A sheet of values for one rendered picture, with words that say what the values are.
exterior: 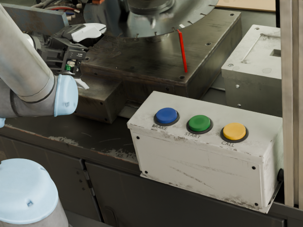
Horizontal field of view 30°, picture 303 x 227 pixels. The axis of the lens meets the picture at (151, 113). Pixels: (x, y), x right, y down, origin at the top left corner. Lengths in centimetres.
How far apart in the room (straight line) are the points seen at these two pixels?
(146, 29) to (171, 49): 12
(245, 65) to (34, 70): 45
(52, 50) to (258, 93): 43
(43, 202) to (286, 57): 44
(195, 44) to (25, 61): 55
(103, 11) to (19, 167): 55
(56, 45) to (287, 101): 52
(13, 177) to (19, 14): 55
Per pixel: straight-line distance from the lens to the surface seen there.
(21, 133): 142
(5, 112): 109
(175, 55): 134
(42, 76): 98
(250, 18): 165
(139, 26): 128
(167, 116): 107
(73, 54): 120
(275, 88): 117
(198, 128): 104
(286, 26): 85
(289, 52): 87
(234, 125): 103
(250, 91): 120
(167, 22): 128
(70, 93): 104
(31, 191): 91
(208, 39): 138
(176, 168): 111
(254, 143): 101
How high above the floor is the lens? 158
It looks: 38 degrees down
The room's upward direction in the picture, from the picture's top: 12 degrees counter-clockwise
